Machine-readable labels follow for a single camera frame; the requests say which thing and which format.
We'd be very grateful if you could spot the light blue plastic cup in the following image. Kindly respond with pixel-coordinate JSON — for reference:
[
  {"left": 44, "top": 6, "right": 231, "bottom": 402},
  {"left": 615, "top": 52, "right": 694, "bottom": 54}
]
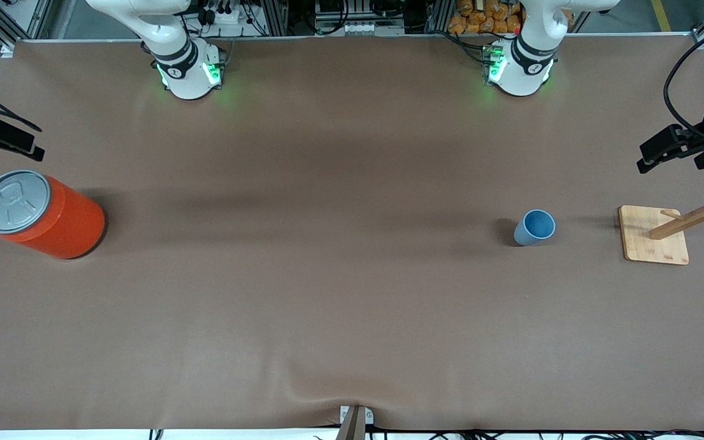
[{"left": 514, "top": 210, "right": 556, "bottom": 247}]

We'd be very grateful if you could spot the wooden cup rack stand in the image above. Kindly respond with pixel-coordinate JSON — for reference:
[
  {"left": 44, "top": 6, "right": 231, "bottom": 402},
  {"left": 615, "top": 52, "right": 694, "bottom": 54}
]
[{"left": 618, "top": 164, "right": 704, "bottom": 266}]

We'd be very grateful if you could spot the orange can with grey lid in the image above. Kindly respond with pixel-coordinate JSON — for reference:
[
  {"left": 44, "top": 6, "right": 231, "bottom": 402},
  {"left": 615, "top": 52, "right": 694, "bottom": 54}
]
[{"left": 0, "top": 170, "right": 106, "bottom": 260}]

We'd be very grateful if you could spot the orange snack bag pile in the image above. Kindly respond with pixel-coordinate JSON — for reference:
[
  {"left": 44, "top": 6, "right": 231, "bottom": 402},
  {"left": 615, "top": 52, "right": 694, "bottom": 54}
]
[{"left": 448, "top": 0, "right": 523, "bottom": 35}]

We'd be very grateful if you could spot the white power strip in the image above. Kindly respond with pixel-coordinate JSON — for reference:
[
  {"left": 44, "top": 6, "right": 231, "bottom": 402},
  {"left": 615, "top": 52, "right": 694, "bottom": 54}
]
[{"left": 202, "top": 6, "right": 241, "bottom": 25}]

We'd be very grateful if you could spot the brown table mat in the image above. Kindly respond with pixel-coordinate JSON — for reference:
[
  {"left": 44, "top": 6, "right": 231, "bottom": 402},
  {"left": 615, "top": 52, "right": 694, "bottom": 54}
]
[{"left": 0, "top": 34, "right": 704, "bottom": 431}]

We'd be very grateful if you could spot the white connector block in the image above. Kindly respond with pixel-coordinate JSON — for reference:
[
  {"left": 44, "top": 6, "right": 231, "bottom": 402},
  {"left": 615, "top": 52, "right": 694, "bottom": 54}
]
[{"left": 341, "top": 21, "right": 391, "bottom": 35}]

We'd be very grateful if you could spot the brown slanted bar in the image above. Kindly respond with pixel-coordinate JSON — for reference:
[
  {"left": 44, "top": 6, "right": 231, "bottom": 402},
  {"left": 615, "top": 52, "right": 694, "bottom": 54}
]
[{"left": 335, "top": 405, "right": 367, "bottom": 440}]

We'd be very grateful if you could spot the grey metal edge bracket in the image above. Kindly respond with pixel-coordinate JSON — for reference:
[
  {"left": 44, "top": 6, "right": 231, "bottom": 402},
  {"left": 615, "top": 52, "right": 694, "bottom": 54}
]
[{"left": 340, "top": 406, "right": 375, "bottom": 425}]

